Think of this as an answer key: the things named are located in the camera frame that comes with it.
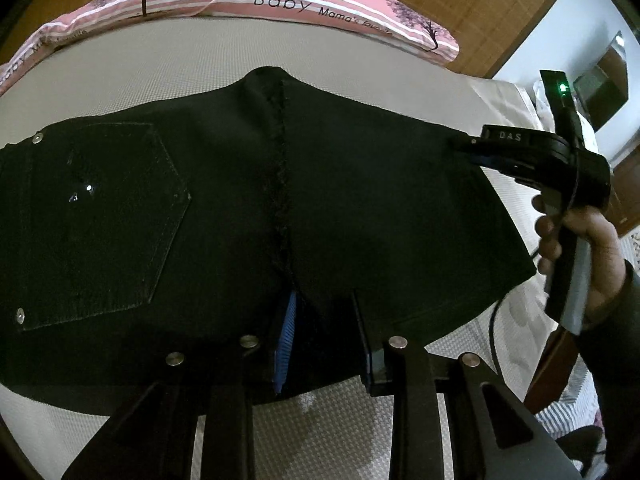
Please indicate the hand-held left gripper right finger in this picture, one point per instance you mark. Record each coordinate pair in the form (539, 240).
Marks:
(370, 367)

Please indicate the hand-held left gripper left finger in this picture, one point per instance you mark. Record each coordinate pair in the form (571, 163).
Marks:
(285, 340)

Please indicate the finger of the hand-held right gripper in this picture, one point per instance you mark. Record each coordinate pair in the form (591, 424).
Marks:
(495, 164)
(480, 144)

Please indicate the black pants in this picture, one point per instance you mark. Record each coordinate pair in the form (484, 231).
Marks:
(375, 185)

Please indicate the person's right hand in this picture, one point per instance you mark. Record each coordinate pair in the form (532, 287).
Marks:
(600, 250)

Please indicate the wooden cabinet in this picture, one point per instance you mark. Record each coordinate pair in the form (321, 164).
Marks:
(625, 185)

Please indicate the white dotted cloth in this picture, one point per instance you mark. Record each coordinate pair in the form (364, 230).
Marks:
(537, 105)

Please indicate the wooden headboard panel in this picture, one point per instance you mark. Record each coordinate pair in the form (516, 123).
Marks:
(510, 10)

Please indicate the striped cloth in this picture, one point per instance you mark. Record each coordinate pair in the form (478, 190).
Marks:
(565, 415)

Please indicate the pink striped tree-print pillow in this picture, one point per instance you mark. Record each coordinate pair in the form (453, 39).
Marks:
(325, 15)

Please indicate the grey bed mattress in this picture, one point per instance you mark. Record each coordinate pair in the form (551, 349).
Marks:
(125, 80)

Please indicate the wooden bed frame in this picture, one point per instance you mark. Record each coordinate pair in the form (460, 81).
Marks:
(550, 370)

